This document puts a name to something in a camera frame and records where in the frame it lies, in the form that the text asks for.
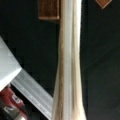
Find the wooden bookshelf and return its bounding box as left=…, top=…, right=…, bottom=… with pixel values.
left=38, top=0, right=60, bottom=20

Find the white notebook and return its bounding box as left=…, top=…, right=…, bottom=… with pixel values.
left=51, top=0, right=86, bottom=120

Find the red black tool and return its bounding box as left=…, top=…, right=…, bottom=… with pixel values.
left=0, top=87, right=28, bottom=120

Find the grey metal rail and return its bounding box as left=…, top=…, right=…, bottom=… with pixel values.
left=12, top=69, right=53, bottom=120

